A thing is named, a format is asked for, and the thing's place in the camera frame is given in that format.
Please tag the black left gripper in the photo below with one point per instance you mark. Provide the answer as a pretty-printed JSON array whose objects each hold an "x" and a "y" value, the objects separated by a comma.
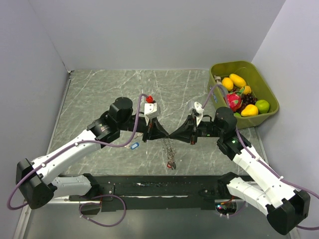
[{"x": 154, "y": 130}]

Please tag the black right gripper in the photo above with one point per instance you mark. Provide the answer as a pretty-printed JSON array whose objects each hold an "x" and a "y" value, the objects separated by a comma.
[{"x": 188, "y": 132}]

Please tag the round metal key organizer disc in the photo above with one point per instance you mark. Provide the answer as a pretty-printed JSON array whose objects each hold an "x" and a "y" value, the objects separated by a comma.
[{"x": 168, "y": 149}]

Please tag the key with blue tag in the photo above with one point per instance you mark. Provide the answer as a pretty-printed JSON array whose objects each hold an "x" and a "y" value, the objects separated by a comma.
[{"x": 132, "y": 146}]

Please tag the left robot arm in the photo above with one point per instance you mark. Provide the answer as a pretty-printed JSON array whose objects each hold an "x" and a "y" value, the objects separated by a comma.
[{"x": 38, "y": 180}]

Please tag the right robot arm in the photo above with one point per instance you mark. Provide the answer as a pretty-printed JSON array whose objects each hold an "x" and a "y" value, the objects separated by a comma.
[{"x": 283, "y": 204}]

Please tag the grey bottle in bin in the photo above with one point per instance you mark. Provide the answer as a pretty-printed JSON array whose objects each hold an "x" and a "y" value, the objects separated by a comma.
[{"x": 218, "y": 81}]

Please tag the red dragon fruit toy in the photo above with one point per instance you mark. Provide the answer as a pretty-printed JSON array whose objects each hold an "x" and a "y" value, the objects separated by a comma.
[{"x": 234, "y": 100}]

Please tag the yellow lemon toy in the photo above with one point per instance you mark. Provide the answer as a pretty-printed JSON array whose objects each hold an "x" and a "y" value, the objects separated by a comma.
[{"x": 228, "y": 83}]

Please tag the yellow mango toy lower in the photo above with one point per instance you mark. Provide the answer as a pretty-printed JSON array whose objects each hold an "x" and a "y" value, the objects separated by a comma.
[{"x": 249, "y": 111}]

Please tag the yellow mango toy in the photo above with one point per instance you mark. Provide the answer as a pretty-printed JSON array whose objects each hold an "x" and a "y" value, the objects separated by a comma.
[
  {"x": 237, "y": 80},
  {"x": 249, "y": 111}
]

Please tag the dark purple grapes toy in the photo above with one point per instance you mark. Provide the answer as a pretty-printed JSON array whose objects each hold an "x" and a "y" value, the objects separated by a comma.
[{"x": 248, "y": 99}]

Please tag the yellow mango toy upper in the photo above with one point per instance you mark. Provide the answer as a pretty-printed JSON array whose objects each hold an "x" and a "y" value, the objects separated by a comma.
[{"x": 237, "y": 80}]

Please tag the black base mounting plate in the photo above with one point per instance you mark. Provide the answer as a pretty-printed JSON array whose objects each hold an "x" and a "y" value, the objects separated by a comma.
[{"x": 117, "y": 192}]

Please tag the green lime toy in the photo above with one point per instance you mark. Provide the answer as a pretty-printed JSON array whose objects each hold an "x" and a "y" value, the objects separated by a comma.
[{"x": 263, "y": 106}]

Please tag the olive green plastic bin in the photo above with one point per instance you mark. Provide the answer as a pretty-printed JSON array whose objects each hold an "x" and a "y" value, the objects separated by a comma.
[{"x": 256, "y": 85}]

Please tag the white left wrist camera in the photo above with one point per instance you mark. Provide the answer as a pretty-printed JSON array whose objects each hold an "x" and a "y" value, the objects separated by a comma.
[{"x": 151, "y": 111}]

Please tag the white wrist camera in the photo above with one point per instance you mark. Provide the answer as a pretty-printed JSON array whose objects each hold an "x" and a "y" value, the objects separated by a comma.
[
  {"x": 151, "y": 111},
  {"x": 196, "y": 111}
]

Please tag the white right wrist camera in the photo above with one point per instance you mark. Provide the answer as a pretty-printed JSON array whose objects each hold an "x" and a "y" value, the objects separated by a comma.
[{"x": 196, "y": 111}]

